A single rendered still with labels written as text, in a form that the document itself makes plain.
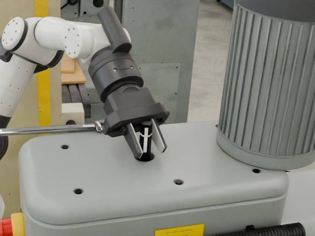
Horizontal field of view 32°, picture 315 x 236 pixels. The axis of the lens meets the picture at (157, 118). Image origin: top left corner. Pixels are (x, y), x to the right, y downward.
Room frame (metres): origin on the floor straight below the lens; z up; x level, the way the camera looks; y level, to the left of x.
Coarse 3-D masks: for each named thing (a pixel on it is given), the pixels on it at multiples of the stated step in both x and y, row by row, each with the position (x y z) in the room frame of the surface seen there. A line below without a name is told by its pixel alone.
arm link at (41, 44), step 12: (36, 24) 1.17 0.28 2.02; (48, 24) 1.13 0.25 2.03; (60, 24) 1.11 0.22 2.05; (36, 36) 1.15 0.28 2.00; (48, 36) 1.11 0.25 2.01; (24, 48) 1.15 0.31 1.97; (36, 48) 1.16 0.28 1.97; (48, 48) 1.14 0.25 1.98; (60, 48) 1.09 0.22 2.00; (36, 60) 1.18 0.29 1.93; (48, 60) 1.18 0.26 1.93
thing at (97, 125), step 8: (104, 120) 0.97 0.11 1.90; (8, 128) 0.91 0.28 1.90; (16, 128) 0.91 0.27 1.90; (24, 128) 0.91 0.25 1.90; (32, 128) 0.91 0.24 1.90; (40, 128) 0.92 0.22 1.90; (48, 128) 0.92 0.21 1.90; (56, 128) 0.92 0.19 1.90; (64, 128) 0.92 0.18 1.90; (72, 128) 0.93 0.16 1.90; (80, 128) 0.93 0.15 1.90; (88, 128) 0.93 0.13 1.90; (96, 128) 0.94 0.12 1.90; (104, 128) 0.94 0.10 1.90
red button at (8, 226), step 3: (0, 222) 0.77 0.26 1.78; (0, 225) 0.77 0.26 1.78; (3, 225) 0.78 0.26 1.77; (6, 225) 0.78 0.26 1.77; (9, 225) 0.78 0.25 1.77; (0, 228) 0.76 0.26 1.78; (3, 228) 0.77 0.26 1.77; (6, 228) 0.77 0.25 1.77; (9, 228) 0.77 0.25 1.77; (0, 231) 0.76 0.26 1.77; (3, 231) 0.76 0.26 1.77; (6, 231) 0.77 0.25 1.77; (9, 231) 0.77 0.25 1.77; (12, 231) 0.77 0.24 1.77; (0, 234) 0.76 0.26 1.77; (3, 234) 0.76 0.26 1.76; (6, 234) 0.76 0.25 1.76; (9, 234) 0.77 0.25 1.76; (12, 234) 0.77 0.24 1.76
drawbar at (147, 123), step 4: (144, 120) 0.86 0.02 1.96; (148, 120) 0.87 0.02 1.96; (144, 124) 0.85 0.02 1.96; (148, 124) 0.85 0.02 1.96; (152, 124) 0.86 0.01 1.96; (140, 128) 0.85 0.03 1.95; (144, 128) 0.85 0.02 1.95; (148, 128) 0.85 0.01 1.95; (140, 132) 0.85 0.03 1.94; (148, 132) 0.85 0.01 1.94; (140, 136) 0.85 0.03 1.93; (140, 140) 0.85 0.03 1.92; (148, 140) 0.85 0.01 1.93; (140, 144) 0.85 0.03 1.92; (148, 144) 0.85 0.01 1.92; (148, 148) 0.85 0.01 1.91; (144, 152) 0.85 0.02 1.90; (148, 152) 0.85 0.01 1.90; (144, 156) 0.85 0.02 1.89; (148, 156) 0.85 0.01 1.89; (140, 160) 0.85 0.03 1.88; (144, 160) 0.85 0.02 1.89; (148, 160) 0.85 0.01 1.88
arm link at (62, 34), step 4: (68, 24) 1.09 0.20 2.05; (84, 24) 1.10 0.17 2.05; (88, 24) 1.10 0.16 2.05; (92, 24) 1.09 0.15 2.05; (96, 24) 1.09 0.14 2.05; (100, 24) 1.10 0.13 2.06; (64, 28) 1.08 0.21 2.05; (60, 32) 1.08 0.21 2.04; (64, 32) 1.07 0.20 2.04; (60, 36) 1.08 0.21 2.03; (128, 36) 1.04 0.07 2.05; (60, 40) 1.08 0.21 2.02; (64, 48) 1.08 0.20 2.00
